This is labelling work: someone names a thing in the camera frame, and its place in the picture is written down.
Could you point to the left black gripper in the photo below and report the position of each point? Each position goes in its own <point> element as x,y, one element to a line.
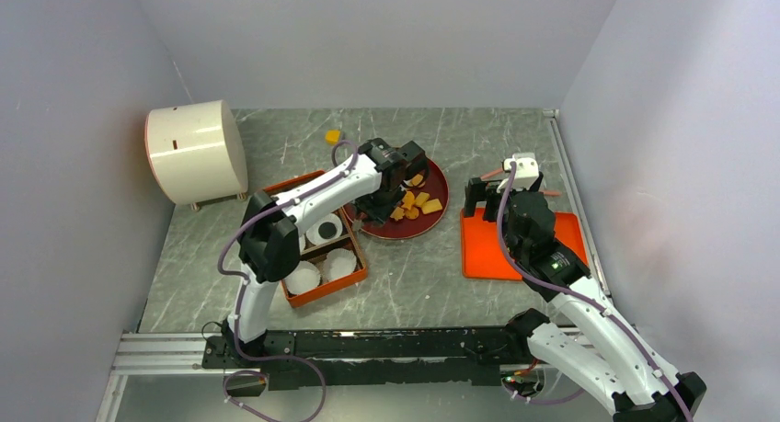
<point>379,213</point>

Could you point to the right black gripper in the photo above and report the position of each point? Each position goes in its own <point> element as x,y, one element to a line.
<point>478,189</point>

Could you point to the orange tray lid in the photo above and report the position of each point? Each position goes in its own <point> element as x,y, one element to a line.
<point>482,259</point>

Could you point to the black round cookie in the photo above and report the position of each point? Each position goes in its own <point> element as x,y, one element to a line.
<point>329,230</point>

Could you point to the orange compartment box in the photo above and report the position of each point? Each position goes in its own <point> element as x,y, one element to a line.
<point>316,254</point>

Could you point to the metal tongs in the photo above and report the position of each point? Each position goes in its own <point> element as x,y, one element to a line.
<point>358,222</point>

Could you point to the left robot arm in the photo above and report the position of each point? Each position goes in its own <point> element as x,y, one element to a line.
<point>372,179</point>

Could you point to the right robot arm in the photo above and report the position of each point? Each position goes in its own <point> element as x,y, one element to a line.
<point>622,371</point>

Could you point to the orange chopstick upper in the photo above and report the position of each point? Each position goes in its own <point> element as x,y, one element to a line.
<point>493,173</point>

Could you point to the dark red round plate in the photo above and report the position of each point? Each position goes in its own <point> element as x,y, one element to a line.
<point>407,220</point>

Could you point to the yellow rectangular cookie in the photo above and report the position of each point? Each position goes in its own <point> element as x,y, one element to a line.
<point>431,206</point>

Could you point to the yellow cube block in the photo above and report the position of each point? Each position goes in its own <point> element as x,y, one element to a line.
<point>332,137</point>

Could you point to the white paper cup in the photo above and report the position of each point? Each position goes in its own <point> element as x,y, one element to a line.
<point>304,278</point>
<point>312,235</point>
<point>339,263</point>

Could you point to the white cylindrical container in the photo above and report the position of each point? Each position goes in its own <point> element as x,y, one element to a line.
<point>196,153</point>

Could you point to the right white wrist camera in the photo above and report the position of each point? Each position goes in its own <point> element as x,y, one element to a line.
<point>521,169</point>

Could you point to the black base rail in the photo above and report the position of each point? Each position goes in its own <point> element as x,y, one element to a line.
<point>480,356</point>

